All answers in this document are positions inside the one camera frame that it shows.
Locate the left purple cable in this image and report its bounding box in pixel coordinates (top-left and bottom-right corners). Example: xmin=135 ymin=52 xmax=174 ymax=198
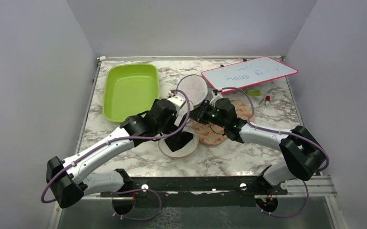
xmin=41 ymin=89 xmax=191 ymax=204

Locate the pink framed whiteboard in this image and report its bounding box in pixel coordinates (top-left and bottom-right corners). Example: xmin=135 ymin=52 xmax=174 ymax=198
xmin=201 ymin=57 xmax=298 ymax=93

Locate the green plastic tray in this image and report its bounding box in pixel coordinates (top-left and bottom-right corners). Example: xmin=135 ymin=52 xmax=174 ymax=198
xmin=102 ymin=63 xmax=160 ymax=123

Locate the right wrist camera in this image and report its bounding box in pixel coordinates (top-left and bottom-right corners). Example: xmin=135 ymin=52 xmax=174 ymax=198
xmin=210 ymin=89 xmax=223 ymax=106

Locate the green eraser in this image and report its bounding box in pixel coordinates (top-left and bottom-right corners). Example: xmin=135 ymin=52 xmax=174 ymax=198
xmin=246 ymin=90 xmax=262 ymax=96

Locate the purple cable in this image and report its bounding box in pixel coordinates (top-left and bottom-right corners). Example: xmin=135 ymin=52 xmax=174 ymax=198
xmin=41 ymin=89 xmax=191 ymax=204
xmin=219 ymin=87 xmax=330 ymax=173

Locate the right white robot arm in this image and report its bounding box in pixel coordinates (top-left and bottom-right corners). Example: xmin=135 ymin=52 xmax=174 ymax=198
xmin=189 ymin=98 xmax=327 ymax=194

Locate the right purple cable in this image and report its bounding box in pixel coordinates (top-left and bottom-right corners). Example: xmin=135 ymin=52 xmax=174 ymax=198
xmin=219 ymin=87 xmax=330 ymax=173

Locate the floral fabric pouch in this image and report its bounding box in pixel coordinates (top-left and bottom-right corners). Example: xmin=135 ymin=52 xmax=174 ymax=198
xmin=193 ymin=98 xmax=254 ymax=146

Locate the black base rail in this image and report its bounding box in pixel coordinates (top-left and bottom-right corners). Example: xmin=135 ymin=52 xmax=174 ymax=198
xmin=100 ymin=176 xmax=288 ymax=208

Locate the black bra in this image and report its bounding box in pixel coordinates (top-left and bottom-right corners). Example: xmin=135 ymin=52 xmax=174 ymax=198
xmin=165 ymin=131 xmax=194 ymax=152

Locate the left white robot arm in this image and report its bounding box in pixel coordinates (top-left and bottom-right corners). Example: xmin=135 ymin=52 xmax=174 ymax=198
xmin=41 ymin=95 xmax=190 ymax=208

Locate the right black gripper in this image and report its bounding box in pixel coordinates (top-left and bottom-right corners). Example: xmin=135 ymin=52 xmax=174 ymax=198
xmin=186 ymin=99 xmax=227 ymax=129

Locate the red capped marker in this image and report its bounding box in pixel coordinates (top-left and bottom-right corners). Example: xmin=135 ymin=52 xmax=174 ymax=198
xmin=259 ymin=95 xmax=271 ymax=106

